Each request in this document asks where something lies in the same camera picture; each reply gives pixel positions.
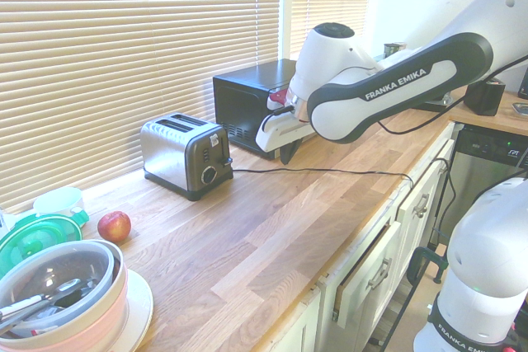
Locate green plastic lid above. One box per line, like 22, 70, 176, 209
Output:
0, 206, 90, 279

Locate green clamp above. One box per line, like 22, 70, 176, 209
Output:
407, 244, 449, 288

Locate white cabinet drawer front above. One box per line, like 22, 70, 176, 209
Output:
253, 285, 328, 352

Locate stainless steel dishwasher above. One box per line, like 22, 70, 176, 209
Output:
447, 123, 528, 246

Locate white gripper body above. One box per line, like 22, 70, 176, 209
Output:
255, 109, 318, 153

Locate white plate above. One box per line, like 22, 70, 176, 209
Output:
117, 269, 154, 352

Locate wide beige window blinds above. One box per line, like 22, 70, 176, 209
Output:
0, 0, 282, 215

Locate pink bowl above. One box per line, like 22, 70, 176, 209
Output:
36, 260, 130, 352

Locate stainless steel black microwave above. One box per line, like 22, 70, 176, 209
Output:
213, 58, 314, 162

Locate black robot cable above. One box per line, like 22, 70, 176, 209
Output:
350, 54, 528, 135

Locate red apple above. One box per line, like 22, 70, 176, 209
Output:
97, 210, 132, 244

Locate white cabinet door with handle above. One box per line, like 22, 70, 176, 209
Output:
394, 139, 455, 273

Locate metal kitchen utensils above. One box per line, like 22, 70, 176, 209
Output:
0, 277, 97, 328

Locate black toaster power cord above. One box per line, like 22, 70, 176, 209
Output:
230, 167, 415, 189

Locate black box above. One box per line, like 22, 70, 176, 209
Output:
464, 78, 507, 117

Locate white mug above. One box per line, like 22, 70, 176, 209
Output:
32, 185, 86, 222

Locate stainless steel two-slot toaster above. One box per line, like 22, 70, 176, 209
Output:
139, 111, 235, 202

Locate open white drawer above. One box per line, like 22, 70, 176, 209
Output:
332, 219, 403, 322

